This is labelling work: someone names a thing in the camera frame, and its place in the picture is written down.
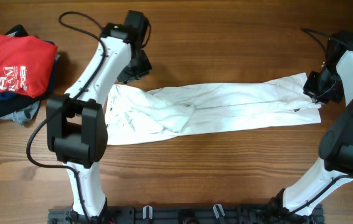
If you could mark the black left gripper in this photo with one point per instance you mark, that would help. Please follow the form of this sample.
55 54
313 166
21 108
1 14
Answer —
136 71

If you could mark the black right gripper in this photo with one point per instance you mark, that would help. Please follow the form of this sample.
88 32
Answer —
314 88

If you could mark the white t-shirt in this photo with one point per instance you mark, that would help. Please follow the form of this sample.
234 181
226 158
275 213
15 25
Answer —
134 116

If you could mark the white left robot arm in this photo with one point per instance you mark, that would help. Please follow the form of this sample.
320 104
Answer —
76 130

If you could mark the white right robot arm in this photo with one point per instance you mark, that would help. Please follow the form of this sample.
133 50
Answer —
332 169

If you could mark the red folded t-shirt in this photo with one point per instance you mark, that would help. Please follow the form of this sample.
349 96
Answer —
25 65

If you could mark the grey folded garment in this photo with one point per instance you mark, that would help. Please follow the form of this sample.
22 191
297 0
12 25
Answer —
24 115

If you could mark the black folded garment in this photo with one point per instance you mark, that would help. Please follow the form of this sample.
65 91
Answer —
19 101

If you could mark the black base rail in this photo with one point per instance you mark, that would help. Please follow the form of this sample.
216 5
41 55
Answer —
244 214

